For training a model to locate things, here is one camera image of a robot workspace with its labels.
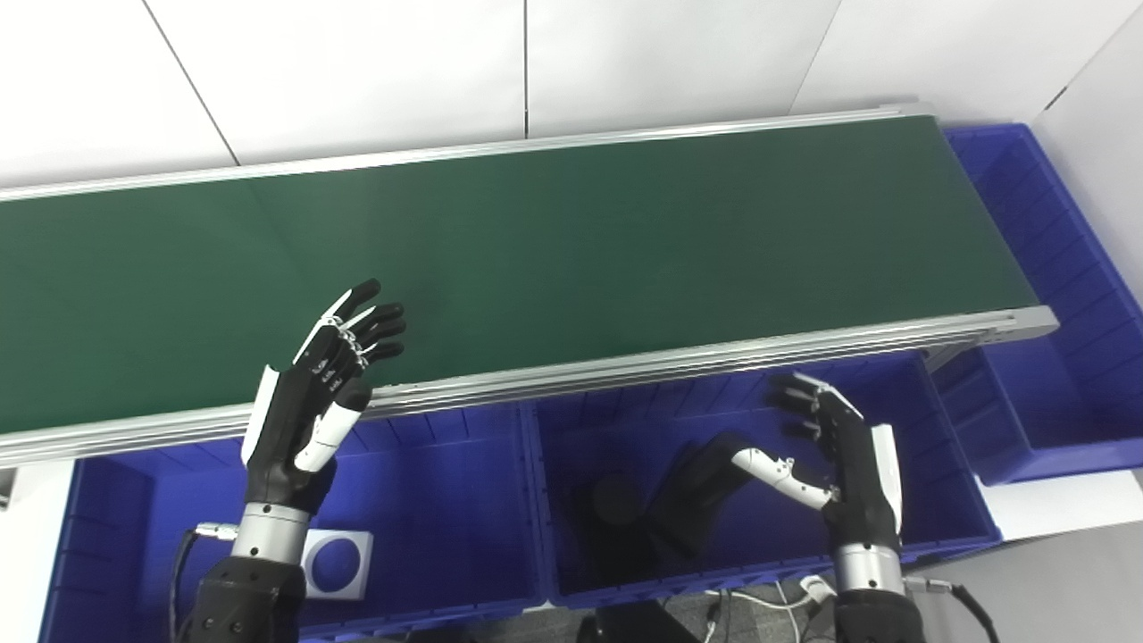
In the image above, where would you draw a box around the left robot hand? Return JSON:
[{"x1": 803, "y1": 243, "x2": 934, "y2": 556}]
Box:
[{"x1": 243, "y1": 279, "x2": 407, "y2": 514}]

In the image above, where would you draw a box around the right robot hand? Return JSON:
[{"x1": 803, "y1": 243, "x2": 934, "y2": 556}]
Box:
[{"x1": 732, "y1": 371, "x2": 903, "y2": 553}]

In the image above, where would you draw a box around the black cylinder-on-block part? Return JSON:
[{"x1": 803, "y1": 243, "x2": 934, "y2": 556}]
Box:
[
  {"x1": 571, "y1": 473, "x2": 648, "y2": 581},
  {"x1": 652, "y1": 433, "x2": 753, "y2": 565}
]

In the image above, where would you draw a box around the blue plastic bin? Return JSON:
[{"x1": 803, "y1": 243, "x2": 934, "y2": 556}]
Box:
[
  {"x1": 38, "y1": 406, "x2": 547, "y2": 643},
  {"x1": 522, "y1": 353, "x2": 1001, "y2": 610},
  {"x1": 929, "y1": 123, "x2": 1143, "y2": 486}
]

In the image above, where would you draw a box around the white square part with hole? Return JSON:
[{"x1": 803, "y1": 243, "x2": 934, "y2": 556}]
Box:
[{"x1": 299, "y1": 529, "x2": 374, "y2": 601}]

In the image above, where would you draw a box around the green conveyor belt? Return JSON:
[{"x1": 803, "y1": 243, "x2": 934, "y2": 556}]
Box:
[
  {"x1": 0, "y1": 116, "x2": 1041, "y2": 436},
  {"x1": 0, "y1": 103, "x2": 1061, "y2": 470}
]

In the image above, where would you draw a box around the black robot body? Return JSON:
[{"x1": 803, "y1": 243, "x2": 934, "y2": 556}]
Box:
[{"x1": 579, "y1": 600, "x2": 702, "y2": 643}]

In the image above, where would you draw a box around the white cable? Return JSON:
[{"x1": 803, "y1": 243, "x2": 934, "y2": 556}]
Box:
[{"x1": 705, "y1": 576, "x2": 840, "y2": 643}]

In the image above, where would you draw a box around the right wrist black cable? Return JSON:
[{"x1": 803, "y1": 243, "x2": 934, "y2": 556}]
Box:
[{"x1": 904, "y1": 576, "x2": 1001, "y2": 643}]

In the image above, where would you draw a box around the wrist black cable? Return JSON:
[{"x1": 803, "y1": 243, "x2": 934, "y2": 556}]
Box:
[
  {"x1": 170, "y1": 522, "x2": 240, "y2": 643},
  {"x1": 904, "y1": 576, "x2": 1001, "y2": 643}
]

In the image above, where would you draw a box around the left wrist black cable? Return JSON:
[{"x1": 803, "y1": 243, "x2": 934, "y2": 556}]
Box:
[{"x1": 170, "y1": 522, "x2": 240, "y2": 643}]

